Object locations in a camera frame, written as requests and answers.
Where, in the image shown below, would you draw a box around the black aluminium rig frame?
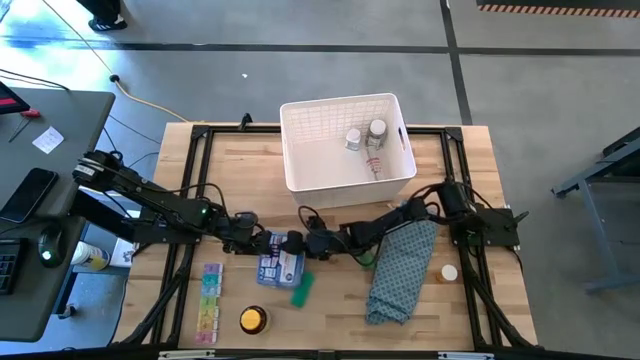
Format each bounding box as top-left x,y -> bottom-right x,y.
112,123 -> 539,351

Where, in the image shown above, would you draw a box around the blue patterned cloth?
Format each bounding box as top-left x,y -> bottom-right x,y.
364,219 -> 440,326

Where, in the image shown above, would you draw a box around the yellow floor cable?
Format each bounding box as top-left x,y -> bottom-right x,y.
42,0 -> 191,124

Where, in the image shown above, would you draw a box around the amber bottle yellow cap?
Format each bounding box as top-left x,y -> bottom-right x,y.
238,305 -> 272,336

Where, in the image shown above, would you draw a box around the black keyboard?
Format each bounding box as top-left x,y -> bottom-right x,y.
0,238 -> 29,296

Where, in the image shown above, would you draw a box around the white paper note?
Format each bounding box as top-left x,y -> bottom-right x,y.
32,125 -> 65,155

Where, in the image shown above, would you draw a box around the person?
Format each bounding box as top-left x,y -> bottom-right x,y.
77,0 -> 129,32

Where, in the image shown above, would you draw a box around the clear bottle green label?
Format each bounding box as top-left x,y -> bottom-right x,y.
364,118 -> 389,150

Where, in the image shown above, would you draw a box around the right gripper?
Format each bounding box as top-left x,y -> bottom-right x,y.
282,224 -> 351,261

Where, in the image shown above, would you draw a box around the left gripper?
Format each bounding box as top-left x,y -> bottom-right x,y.
222,227 -> 281,256

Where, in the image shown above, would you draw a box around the blue first aid kit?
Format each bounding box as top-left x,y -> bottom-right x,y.
256,230 -> 306,290

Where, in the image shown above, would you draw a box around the clear tube red stripes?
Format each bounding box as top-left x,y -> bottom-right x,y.
364,156 -> 386,181

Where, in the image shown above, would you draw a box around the red-handled screwdriver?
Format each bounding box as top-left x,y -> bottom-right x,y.
7,108 -> 41,144

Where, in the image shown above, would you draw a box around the white canister yellow label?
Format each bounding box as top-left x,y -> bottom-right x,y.
69,241 -> 111,272

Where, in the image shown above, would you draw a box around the silver end bracket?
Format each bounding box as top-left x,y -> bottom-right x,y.
438,351 -> 496,360
158,349 -> 216,360

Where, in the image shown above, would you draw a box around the grey desk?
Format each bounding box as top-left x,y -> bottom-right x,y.
0,87 -> 117,344

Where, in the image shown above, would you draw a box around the thick green bandage roll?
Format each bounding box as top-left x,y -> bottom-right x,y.
290,271 -> 317,309

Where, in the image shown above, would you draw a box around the black smartphone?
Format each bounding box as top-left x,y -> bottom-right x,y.
0,167 -> 60,224

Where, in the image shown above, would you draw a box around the white perforated plastic basket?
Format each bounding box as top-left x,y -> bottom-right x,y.
278,92 -> 418,210

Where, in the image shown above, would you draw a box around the blue-grey metal table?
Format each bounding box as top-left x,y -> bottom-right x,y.
551,127 -> 640,294

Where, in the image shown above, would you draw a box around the thin green bandage roll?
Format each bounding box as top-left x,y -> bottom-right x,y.
360,249 -> 382,270

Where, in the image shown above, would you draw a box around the multicolour weekly pill organizer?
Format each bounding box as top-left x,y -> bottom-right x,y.
194,263 -> 225,346

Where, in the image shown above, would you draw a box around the orange bottle white cap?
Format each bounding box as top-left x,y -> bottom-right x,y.
434,263 -> 459,285

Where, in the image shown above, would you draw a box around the black laptop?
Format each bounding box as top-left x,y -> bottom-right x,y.
0,81 -> 31,115

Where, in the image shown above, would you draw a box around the black computer mouse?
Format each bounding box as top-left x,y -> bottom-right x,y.
37,227 -> 66,269

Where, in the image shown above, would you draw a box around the black orange striped mat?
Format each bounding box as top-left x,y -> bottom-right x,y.
474,0 -> 640,19

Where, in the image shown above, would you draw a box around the white paper box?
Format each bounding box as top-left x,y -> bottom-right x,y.
108,237 -> 139,269

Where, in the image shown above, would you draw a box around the black floor cable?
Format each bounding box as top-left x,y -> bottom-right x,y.
0,67 -> 71,92

